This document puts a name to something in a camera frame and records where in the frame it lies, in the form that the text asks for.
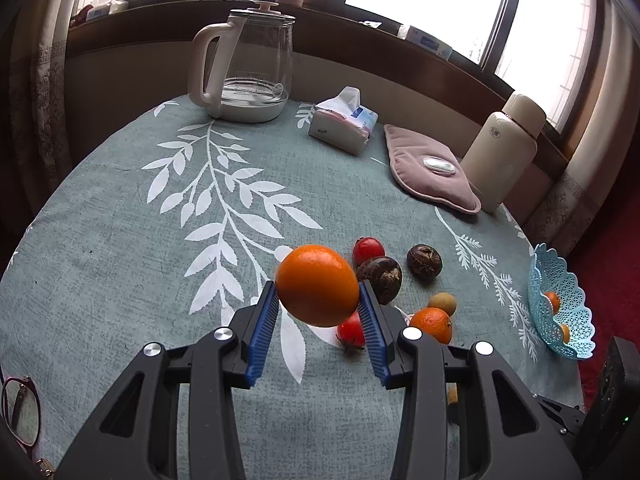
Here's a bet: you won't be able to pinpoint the beige patterned curtain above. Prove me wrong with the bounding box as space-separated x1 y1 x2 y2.
524 3 639 256

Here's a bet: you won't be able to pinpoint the cream thermos flask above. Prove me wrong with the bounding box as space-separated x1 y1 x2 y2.
461 92 547 214

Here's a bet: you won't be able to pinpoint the pink hot water bag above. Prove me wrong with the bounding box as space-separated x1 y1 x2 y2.
383 125 482 214

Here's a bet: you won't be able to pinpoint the glass electric kettle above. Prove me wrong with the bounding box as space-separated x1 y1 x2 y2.
188 0 295 124

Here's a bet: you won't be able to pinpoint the left beige curtain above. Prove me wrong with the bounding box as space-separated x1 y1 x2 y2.
9 0 75 211

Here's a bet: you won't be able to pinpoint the eyeglasses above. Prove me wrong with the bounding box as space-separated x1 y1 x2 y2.
1 376 41 457

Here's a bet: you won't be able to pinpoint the green leaf-pattern tablecloth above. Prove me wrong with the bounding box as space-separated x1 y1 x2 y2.
1 97 584 463

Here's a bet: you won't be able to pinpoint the small mandarin in basket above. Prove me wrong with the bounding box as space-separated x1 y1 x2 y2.
544 290 561 315

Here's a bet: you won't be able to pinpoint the white box on windowsill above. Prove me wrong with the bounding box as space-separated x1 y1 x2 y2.
397 24 452 61

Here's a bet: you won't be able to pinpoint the red cherry tomato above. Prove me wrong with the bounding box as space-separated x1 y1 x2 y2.
336 311 366 351
352 236 385 268

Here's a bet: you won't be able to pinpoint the mandarin on table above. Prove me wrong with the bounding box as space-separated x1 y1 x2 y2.
409 307 452 344

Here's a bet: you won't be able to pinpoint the light blue plastic fruit basket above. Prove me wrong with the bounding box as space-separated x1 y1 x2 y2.
528 243 596 361

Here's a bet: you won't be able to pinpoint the small brown longan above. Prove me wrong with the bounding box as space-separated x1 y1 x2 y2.
427 292 458 316

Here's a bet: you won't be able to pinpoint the large orange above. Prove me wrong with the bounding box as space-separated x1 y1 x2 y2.
274 245 359 327

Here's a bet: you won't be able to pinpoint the dark passion fruit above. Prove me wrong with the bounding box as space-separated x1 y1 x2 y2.
356 256 402 304
407 244 442 282

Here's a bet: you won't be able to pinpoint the tissue pack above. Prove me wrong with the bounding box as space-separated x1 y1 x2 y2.
308 87 378 156

